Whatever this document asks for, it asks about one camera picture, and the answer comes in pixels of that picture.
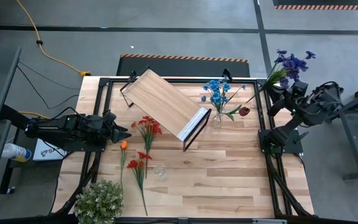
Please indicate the white spray can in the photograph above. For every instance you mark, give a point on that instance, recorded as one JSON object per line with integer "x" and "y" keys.
{"x": 14, "y": 152}

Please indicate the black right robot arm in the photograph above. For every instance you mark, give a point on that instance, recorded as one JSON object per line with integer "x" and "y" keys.
{"x": 291, "y": 127}

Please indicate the orange artificial tulip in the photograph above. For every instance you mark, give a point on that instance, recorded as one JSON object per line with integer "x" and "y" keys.
{"x": 123, "y": 145}

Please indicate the blue artificial flower bunch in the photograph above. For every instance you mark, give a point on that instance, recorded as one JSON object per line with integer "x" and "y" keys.
{"x": 215, "y": 97}

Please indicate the white box with logo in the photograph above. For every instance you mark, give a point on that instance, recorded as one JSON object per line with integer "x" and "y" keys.
{"x": 42, "y": 154}

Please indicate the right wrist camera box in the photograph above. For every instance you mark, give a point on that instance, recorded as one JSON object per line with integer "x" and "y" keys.
{"x": 300, "y": 88}

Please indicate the black frame clamp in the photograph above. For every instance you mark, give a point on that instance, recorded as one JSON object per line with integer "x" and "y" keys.
{"x": 227, "y": 74}
{"x": 132, "y": 74}

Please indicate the purple artificial flower bunch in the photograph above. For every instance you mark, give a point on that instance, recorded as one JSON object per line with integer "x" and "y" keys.
{"x": 292, "y": 65}

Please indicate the green bush with white blossoms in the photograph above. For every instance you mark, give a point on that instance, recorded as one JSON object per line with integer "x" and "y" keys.
{"x": 99, "y": 202}

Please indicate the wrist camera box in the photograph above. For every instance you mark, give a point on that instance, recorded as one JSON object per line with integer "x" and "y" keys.
{"x": 300, "y": 88}
{"x": 110, "y": 116}

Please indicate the large red artificial flower bunch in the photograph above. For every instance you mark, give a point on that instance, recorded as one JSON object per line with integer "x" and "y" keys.
{"x": 149, "y": 127}

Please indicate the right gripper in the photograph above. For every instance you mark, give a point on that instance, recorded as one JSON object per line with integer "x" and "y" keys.
{"x": 289, "y": 99}

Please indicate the black desk support beam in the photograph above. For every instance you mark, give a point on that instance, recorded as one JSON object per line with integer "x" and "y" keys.
{"x": 14, "y": 116}

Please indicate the dark red artificial tulip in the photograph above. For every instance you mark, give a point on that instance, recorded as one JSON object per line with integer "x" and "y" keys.
{"x": 244, "y": 111}

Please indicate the clear glass vase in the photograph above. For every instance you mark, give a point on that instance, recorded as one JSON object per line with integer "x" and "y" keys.
{"x": 160, "y": 172}
{"x": 217, "y": 120}

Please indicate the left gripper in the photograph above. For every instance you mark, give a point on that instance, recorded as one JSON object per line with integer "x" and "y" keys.
{"x": 109, "y": 135}

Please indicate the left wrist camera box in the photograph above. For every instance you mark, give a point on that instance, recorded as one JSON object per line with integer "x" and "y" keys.
{"x": 110, "y": 116}

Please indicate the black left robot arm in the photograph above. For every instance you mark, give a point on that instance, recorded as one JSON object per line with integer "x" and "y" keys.
{"x": 57, "y": 127}

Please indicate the small red artificial flower bunch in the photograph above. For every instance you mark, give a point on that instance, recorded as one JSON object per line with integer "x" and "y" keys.
{"x": 134, "y": 164}

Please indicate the wooden shelf with black frame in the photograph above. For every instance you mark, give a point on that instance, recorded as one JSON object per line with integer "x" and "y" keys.
{"x": 163, "y": 102}

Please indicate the black mat with striped edge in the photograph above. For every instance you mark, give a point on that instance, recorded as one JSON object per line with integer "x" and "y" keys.
{"x": 322, "y": 2}
{"x": 182, "y": 67}

